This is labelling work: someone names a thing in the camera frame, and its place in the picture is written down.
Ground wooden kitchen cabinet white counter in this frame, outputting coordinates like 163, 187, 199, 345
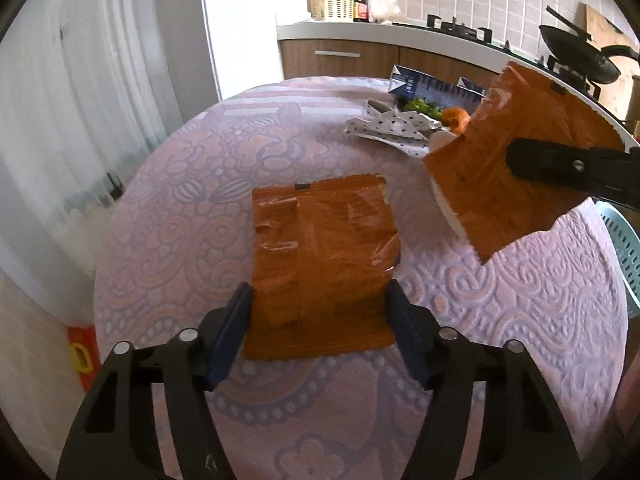
276, 14, 640, 151

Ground clear plastic bag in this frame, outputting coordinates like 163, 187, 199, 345
367, 0, 403, 23

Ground green vegetable scraps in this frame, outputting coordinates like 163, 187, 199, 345
402, 97, 443, 121

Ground blue and white milk carton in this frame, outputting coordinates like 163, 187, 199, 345
440, 75, 490, 116
387, 64, 458, 107

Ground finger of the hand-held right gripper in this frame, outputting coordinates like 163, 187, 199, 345
505, 137, 640, 209

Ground white polka dot cloth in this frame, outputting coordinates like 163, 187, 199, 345
344, 99, 443, 157

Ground light blue plastic basket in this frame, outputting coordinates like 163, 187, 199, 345
595, 200, 640, 321

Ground red and yellow toy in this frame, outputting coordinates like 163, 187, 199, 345
67, 325, 101, 392

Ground black gas stove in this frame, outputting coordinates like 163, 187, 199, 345
392, 14, 608, 101

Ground black wok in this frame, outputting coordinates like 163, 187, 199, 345
539, 6, 640, 86

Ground white curtain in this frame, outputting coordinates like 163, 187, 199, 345
0, 0, 223, 241

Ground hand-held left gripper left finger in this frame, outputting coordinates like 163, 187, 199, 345
55, 281, 256, 480

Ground torn orange plastic wrapper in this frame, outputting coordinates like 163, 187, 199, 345
422, 60, 628, 264

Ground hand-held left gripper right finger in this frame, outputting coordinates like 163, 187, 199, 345
385, 279, 583, 480

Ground wooden cutting board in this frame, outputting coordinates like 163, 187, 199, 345
580, 2, 640, 121

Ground pink patterned tablecloth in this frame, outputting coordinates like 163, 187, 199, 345
92, 76, 631, 480

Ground beige utensil basket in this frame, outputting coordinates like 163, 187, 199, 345
306, 0, 357, 22

